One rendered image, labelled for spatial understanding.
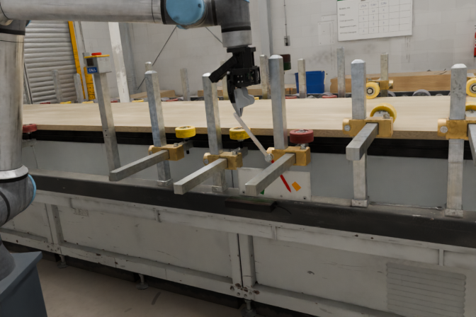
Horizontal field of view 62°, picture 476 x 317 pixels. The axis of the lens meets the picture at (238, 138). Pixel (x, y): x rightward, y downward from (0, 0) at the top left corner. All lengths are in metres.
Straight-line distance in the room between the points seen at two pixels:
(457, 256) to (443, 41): 7.18
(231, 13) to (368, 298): 1.18
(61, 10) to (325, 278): 1.34
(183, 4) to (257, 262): 1.18
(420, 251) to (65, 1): 1.21
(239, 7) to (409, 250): 0.88
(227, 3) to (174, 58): 9.57
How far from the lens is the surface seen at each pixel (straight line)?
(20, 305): 1.44
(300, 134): 1.32
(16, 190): 1.47
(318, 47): 8.79
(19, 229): 2.96
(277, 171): 1.12
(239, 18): 1.18
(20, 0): 1.20
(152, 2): 1.07
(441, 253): 1.32
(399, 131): 1.36
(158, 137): 1.52
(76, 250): 2.52
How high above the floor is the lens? 1.19
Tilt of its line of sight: 13 degrees down
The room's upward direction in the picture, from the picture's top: 5 degrees counter-clockwise
